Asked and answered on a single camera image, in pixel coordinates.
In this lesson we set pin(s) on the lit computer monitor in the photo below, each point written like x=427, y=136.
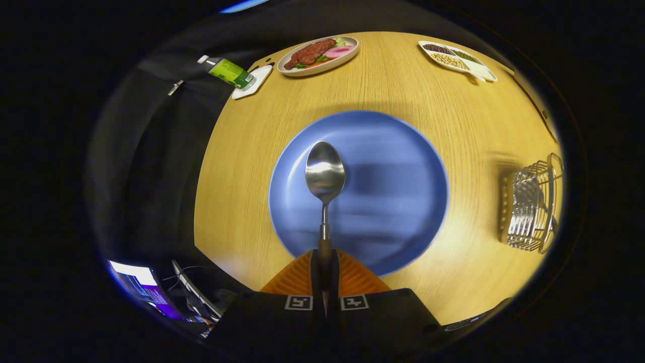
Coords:
x=141, y=287

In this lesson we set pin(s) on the white divided dish with beans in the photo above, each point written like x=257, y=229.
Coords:
x=453, y=59

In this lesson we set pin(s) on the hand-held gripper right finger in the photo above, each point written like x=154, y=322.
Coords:
x=334, y=272

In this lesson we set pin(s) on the small white tag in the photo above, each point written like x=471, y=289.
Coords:
x=175, y=87

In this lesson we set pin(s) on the blue plate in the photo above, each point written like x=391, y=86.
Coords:
x=393, y=201

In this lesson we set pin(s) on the white square coaster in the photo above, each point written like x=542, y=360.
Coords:
x=258, y=83

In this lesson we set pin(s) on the perforated metal basket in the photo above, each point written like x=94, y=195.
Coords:
x=526, y=212

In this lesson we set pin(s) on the green label drink bottle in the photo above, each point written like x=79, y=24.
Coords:
x=229, y=73

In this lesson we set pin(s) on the white flat device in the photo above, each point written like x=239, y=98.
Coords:
x=194, y=292

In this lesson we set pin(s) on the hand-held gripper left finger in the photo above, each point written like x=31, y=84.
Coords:
x=316, y=272

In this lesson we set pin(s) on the beige plate of model food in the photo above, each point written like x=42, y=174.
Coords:
x=312, y=53

